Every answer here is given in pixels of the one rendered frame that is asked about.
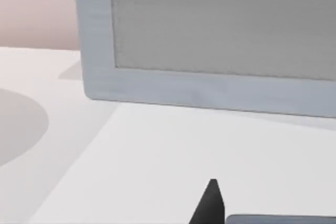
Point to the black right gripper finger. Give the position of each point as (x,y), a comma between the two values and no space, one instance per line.
(211,205)

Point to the grey rounded box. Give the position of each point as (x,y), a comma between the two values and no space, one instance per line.
(281,219)

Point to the grey board with blue-grey frame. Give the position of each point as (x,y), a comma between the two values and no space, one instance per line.
(210,37)

